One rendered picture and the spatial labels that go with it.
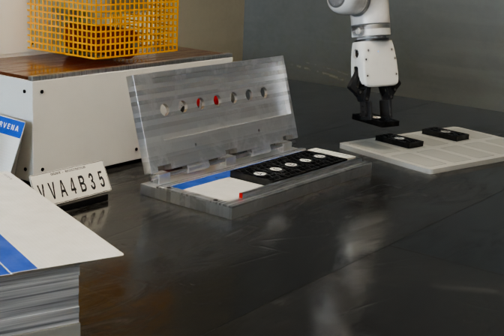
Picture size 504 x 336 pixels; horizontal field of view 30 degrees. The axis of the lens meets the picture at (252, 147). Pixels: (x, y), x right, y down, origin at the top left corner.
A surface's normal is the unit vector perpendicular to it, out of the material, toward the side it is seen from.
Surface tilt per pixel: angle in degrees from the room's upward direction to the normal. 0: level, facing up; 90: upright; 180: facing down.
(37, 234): 0
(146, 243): 0
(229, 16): 90
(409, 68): 90
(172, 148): 74
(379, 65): 78
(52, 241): 0
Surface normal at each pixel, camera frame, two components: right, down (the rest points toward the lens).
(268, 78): 0.77, -0.11
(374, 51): 0.51, -0.04
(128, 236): 0.04, -0.97
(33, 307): 0.54, 0.21
